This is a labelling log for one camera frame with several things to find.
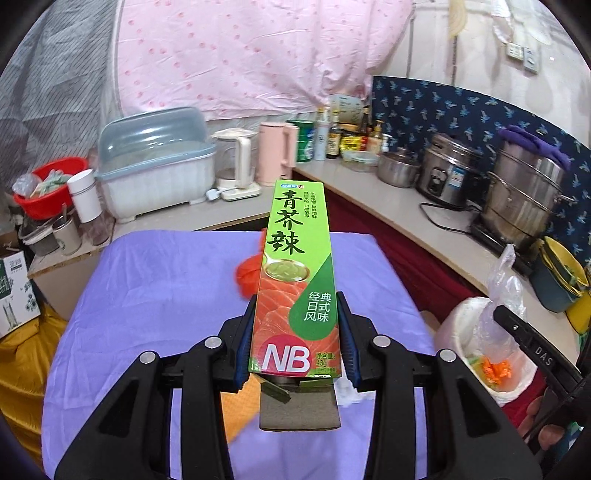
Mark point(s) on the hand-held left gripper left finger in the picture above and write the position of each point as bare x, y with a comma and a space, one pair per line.
242, 364

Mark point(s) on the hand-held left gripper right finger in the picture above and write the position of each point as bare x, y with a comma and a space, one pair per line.
352, 364

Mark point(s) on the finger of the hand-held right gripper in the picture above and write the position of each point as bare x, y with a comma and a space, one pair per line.
531, 341

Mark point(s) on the clear plastic bag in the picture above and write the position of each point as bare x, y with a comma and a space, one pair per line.
503, 295

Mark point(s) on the white-lined trash bin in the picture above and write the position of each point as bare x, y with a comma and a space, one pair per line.
461, 332

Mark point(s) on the green wasabi box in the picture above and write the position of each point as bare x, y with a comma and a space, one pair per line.
295, 277

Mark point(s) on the person's right hand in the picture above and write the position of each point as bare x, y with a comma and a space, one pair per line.
531, 413

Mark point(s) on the orange-yellow cloth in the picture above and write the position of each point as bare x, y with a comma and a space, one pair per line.
244, 406

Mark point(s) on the blue yellow bowl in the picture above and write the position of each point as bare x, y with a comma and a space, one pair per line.
568, 263
549, 295

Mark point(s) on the yellow pot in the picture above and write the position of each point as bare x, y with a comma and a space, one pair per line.
579, 318

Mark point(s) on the orange mesh bag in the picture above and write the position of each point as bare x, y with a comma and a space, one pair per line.
249, 277

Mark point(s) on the purple tablecloth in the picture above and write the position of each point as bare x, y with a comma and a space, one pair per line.
161, 300

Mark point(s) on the black induction cooker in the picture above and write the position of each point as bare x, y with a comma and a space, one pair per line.
489, 240

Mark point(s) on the red cabinet curtain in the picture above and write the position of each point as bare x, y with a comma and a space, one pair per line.
392, 254

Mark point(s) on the large steel steamer pot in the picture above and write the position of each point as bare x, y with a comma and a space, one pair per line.
521, 198

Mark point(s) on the white power plug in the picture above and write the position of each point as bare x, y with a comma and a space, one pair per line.
214, 194

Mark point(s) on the steel rice cooker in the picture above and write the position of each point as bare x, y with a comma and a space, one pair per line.
448, 175

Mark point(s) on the purple cloth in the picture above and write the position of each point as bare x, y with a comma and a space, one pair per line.
540, 143

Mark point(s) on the small steel pot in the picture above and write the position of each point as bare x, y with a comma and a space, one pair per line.
397, 170

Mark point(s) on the dish rack with lid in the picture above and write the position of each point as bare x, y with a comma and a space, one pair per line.
152, 184

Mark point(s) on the glass food container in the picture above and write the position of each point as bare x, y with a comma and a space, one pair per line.
360, 161

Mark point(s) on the white glass kettle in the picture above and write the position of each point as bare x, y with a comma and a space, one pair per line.
235, 157

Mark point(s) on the yellow bag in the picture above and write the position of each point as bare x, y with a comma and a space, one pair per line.
27, 369

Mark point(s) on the pink kettle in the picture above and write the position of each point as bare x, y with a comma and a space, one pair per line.
274, 152

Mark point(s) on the grey cup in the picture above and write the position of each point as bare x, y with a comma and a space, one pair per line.
67, 237

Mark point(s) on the yellow packet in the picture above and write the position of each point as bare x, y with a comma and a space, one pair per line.
352, 141

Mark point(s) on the white-label sauce bottle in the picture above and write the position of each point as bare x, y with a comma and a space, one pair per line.
334, 141

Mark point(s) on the white bottle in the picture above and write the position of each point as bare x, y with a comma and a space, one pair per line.
321, 141

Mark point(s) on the amber sauce bottle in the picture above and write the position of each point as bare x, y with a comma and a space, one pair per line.
376, 138

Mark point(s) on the green can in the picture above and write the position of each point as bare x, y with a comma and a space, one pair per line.
302, 141

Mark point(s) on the dark red-label sauce bottle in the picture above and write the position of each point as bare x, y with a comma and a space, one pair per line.
364, 134

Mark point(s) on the white lidded jar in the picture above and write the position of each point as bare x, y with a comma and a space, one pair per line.
85, 194

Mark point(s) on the white green cardboard box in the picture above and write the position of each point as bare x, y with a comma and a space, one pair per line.
18, 295

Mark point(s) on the red basin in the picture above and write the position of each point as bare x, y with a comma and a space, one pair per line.
46, 207

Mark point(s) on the white green carton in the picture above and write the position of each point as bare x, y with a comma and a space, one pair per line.
351, 108

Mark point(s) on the navy printed cloth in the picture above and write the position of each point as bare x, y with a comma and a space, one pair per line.
415, 106

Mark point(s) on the pink dotted curtain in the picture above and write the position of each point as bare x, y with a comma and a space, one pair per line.
231, 55

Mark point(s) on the grey striped curtain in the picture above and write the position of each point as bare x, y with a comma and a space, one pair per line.
46, 92

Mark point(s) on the white wall socket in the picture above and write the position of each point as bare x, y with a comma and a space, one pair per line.
515, 50
532, 60

